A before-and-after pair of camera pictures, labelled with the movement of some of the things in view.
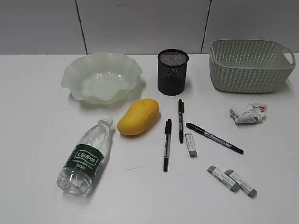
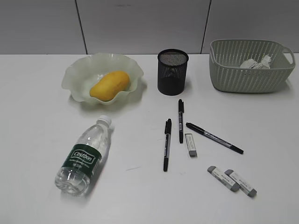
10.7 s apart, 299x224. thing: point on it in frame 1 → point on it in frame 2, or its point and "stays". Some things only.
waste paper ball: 252,113 → 264,64
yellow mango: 139,117 → 105,87
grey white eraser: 191,145 stays
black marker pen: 181,120 stays
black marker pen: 216,138 stays
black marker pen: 168,128 stays
